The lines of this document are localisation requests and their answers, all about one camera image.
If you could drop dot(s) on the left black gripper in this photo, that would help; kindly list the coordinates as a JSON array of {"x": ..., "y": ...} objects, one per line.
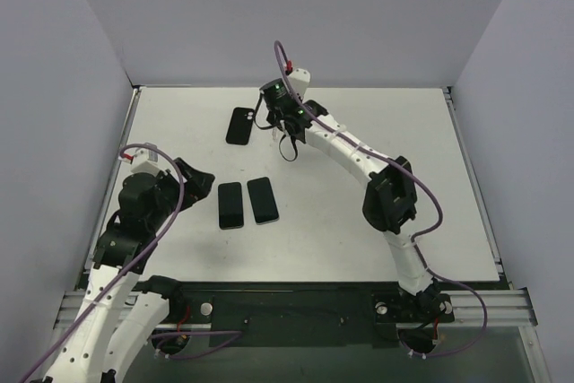
[{"x": 180, "y": 183}]

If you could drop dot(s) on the black smartphone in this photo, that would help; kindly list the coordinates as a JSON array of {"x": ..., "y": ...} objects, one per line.
[{"x": 230, "y": 206}]

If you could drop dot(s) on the black phone case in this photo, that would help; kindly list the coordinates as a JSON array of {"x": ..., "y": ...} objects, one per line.
[{"x": 240, "y": 126}]

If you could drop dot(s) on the phone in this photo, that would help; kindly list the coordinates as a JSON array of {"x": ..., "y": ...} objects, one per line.
[{"x": 262, "y": 200}]

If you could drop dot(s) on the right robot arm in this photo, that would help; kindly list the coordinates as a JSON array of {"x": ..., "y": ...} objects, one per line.
[{"x": 390, "y": 195}]

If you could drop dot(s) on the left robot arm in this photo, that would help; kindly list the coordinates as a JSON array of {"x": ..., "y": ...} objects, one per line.
[{"x": 102, "y": 342}]

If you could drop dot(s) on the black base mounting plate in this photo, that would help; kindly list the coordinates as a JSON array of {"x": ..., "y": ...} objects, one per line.
[{"x": 321, "y": 314}]

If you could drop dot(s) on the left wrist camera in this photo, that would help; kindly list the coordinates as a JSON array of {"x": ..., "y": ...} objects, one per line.
[{"x": 143, "y": 160}]

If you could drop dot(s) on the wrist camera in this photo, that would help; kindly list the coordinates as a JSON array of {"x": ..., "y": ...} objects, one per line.
[
  {"x": 299, "y": 78},
  {"x": 143, "y": 160}
]

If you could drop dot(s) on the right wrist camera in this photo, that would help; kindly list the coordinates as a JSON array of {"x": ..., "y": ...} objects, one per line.
[{"x": 299, "y": 78}]

